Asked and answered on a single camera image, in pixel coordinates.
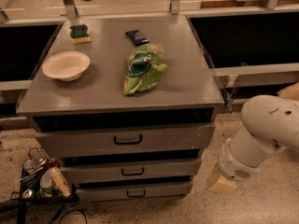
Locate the white bowl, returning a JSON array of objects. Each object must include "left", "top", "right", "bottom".
[{"left": 42, "top": 51, "right": 91, "bottom": 82}]

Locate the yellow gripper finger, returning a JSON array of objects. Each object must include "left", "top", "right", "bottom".
[
  {"left": 208, "top": 175, "right": 237, "bottom": 194},
  {"left": 206, "top": 161, "right": 220, "bottom": 189}
]

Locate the green yellow sponge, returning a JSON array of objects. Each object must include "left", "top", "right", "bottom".
[{"left": 70, "top": 24, "right": 91, "bottom": 44}]

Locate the grey drawer cabinet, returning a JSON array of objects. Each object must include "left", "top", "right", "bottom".
[{"left": 17, "top": 16, "right": 223, "bottom": 190}]

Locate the grey drawer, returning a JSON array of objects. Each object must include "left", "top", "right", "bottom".
[
  {"left": 76, "top": 181, "right": 193, "bottom": 202},
  {"left": 36, "top": 124, "right": 215, "bottom": 158},
  {"left": 60, "top": 158, "right": 202, "bottom": 184}
]

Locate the grey top drawer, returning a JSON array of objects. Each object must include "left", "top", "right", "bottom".
[{"left": 36, "top": 124, "right": 215, "bottom": 158}]

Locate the grey bottom drawer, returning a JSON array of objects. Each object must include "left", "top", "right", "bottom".
[{"left": 76, "top": 181, "right": 193, "bottom": 202}]

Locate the white cup in rack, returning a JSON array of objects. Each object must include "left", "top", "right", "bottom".
[{"left": 39, "top": 168, "right": 53, "bottom": 189}]

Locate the dark blue snack packet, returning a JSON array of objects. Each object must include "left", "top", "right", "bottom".
[{"left": 125, "top": 30, "right": 150, "bottom": 47}]

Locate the brown cardboard box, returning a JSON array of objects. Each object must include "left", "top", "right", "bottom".
[{"left": 278, "top": 82, "right": 299, "bottom": 101}]

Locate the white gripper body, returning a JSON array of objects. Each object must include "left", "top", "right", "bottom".
[{"left": 218, "top": 139, "right": 260, "bottom": 182}]

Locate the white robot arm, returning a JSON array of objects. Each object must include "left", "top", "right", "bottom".
[{"left": 206, "top": 95, "right": 299, "bottom": 194}]

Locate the green chip bag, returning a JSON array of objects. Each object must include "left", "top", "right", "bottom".
[{"left": 123, "top": 43, "right": 168, "bottom": 96}]

